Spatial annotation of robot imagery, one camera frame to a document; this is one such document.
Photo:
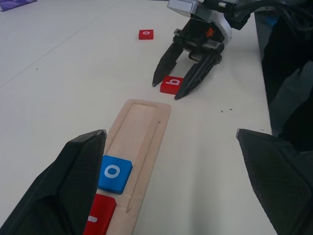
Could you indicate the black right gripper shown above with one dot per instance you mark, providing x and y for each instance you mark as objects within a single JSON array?
[{"x": 195, "y": 36}]

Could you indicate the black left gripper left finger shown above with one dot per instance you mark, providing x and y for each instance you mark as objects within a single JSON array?
[{"x": 49, "y": 191}]

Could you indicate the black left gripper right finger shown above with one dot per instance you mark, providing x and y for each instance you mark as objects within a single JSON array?
[{"x": 278, "y": 176}]

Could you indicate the red letter b block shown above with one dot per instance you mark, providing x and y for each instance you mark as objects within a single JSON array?
[{"x": 171, "y": 86}]

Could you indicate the red letter o block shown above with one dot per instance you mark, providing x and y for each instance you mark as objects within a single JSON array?
[{"x": 146, "y": 34}]

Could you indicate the red letter r block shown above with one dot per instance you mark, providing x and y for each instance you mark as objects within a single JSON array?
[{"x": 102, "y": 210}]

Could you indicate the blue letter o block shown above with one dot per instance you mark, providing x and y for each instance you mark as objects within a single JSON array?
[{"x": 119, "y": 182}]

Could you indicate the long wooden letter tray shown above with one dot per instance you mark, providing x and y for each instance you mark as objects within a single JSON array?
[{"x": 146, "y": 147}]

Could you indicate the dark grey robot body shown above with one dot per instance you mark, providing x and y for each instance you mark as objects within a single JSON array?
[{"x": 288, "y": 73}]

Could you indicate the purple tissue pack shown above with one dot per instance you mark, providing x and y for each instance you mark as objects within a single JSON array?
[{"x": 14, "y": 4}]

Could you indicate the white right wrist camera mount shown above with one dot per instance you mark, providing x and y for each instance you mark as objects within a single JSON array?
[{"x": 223, "y": 24}]

